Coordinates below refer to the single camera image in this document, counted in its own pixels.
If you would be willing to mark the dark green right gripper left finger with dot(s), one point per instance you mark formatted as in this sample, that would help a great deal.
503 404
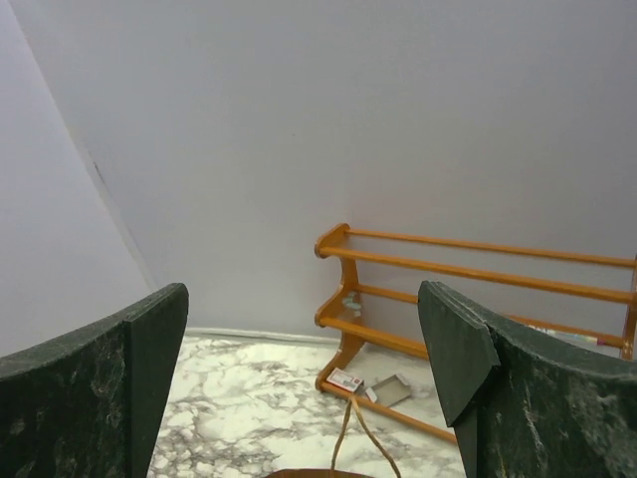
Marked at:
90 403

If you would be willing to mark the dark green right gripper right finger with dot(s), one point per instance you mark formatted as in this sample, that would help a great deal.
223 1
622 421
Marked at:
522 403

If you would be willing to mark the open grey small box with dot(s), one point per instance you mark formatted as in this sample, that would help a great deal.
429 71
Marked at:
389 391

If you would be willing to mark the red white small box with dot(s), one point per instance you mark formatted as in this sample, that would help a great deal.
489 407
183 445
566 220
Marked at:
344 380

